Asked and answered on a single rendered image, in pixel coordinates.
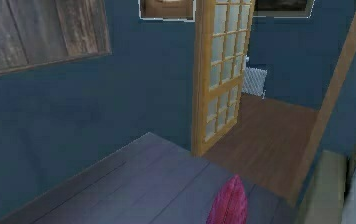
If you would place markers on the wooden glass-paned room door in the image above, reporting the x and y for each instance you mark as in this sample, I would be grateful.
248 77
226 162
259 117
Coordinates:
219 66

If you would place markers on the white lattice basket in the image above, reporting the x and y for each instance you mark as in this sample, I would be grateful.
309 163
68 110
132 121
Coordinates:
254 81

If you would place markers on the pink cushion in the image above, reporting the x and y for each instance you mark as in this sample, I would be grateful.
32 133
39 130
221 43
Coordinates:
228 203

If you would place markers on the white-framed tan wall picture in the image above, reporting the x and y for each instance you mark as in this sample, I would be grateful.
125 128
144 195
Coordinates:
166 8

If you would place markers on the white-framed dark wall picture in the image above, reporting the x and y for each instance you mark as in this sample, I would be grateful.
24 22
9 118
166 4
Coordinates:
282 7

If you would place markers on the wooden framed wall picture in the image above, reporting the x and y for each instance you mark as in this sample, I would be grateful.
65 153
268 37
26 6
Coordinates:
36 30

